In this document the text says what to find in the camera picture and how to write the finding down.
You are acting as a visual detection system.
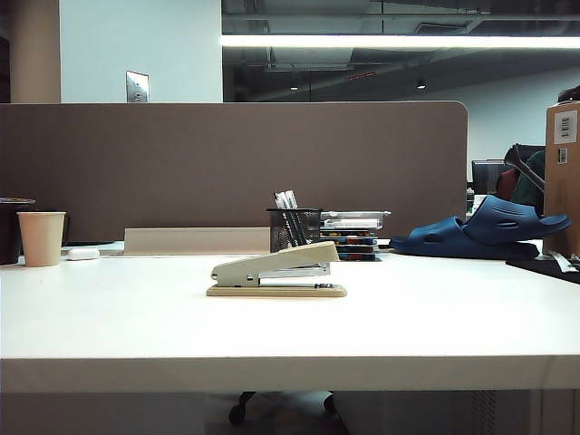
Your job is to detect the beige desktop stapler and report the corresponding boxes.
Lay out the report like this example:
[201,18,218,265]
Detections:
[206,240,349,299]

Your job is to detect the black mesh pen holder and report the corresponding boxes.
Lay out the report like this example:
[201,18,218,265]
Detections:
[266,207,324,254]

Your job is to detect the clear plastic case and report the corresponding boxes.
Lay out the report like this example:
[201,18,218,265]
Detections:
[320,209,392,230]

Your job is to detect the stack of boxes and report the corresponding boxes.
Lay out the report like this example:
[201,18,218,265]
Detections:
[321,227,381,263]

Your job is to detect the brown desk partition panel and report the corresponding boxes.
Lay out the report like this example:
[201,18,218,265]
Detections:
[0,100,469,249]

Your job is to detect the blue rubber slipper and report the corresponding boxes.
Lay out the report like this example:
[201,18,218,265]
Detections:
[389,216,541,261]
[461,194,573,248]

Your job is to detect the black background monitor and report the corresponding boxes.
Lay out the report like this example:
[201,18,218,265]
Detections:
[470,159,507,197]

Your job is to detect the white ceiling light strip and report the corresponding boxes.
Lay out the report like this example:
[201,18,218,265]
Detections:
[220,34,580,49]

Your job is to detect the white earbuds case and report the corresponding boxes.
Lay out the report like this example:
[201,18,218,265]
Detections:
[66,246,101,261]

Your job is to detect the person in green shirt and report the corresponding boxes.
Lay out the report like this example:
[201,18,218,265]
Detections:
[496,84,580,214]

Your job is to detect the grey metal bar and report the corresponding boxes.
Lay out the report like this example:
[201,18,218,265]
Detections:
[510,143,546,189]

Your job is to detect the beige paper cup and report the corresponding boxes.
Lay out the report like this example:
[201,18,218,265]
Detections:
[16,210,67,267]

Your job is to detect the black mat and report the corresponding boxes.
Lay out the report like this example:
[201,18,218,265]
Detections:
[506,252,580,285]

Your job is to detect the brown cardboard box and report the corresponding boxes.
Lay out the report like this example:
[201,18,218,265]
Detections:
[543,102,580,257]

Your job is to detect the dark cylindrical lidded container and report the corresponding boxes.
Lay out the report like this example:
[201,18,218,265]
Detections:
[0,197,36,266]

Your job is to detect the beige cable tray box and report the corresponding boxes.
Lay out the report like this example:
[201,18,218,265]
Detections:
[123,227,272,256]

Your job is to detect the metal wall switch plate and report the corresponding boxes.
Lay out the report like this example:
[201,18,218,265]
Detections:
[125,70,151,103]

